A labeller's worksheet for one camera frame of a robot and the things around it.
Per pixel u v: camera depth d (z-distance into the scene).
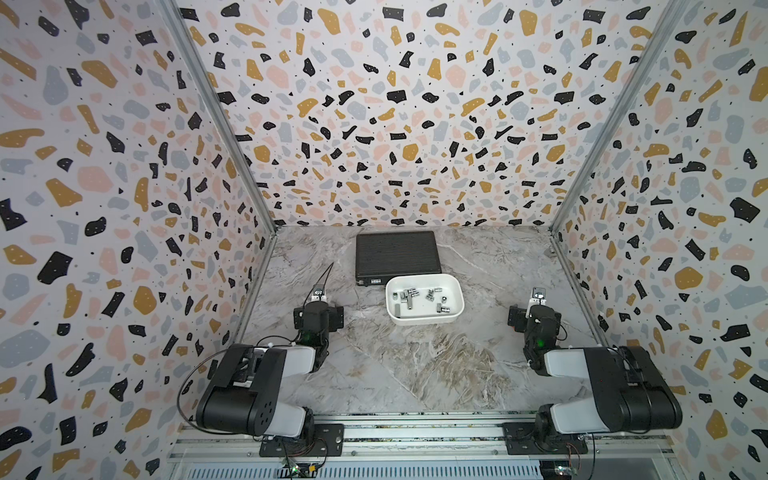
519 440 0.73
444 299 1.00
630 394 0.44
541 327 0.72
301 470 0.71
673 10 0.71
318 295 0.80
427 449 0.73
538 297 0.80
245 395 0.44
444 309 0.97
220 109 0.86
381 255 1.07
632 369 0.50
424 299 1.01
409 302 0.98
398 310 0.97
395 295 1.00
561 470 0.71
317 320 0.71
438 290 1.03
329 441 0.73
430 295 1.00
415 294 1.00
